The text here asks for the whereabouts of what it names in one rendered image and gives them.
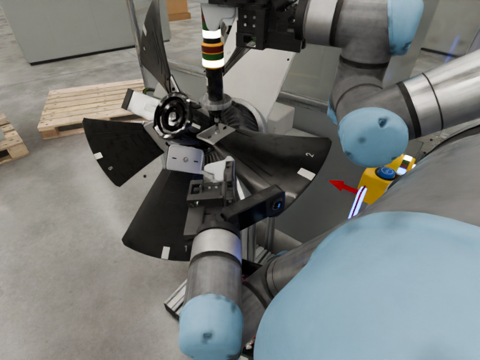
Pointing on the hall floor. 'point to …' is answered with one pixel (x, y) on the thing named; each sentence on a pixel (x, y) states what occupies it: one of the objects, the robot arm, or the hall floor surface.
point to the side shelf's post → (269, 233)
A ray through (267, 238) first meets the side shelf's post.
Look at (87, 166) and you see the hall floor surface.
